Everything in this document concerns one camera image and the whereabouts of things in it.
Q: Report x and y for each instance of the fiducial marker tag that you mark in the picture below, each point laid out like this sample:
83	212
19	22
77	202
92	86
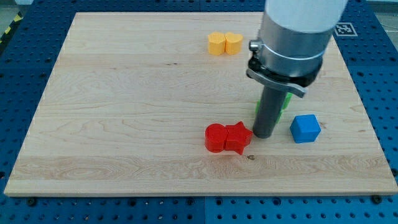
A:
345	29

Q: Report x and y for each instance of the wooden board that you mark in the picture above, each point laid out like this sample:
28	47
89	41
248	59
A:
126	106

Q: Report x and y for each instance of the red star block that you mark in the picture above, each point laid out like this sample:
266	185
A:
238	137

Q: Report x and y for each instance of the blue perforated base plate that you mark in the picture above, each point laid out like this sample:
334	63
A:
32	50

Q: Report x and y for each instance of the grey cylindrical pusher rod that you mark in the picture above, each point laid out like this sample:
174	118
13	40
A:
270	106

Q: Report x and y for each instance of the yellow heart block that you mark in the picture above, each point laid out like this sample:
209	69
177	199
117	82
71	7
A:
233	43

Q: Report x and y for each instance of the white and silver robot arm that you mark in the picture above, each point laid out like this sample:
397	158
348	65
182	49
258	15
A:
291	42

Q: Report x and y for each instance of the yellow pentagon block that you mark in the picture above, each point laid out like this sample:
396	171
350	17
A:
216	43

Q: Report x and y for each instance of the red cylinder block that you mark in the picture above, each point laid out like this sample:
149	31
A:
215	137

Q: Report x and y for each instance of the blue cube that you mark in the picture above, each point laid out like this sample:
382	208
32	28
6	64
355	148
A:
305	128

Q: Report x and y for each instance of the green block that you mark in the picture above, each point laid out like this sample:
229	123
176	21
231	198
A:
284	106

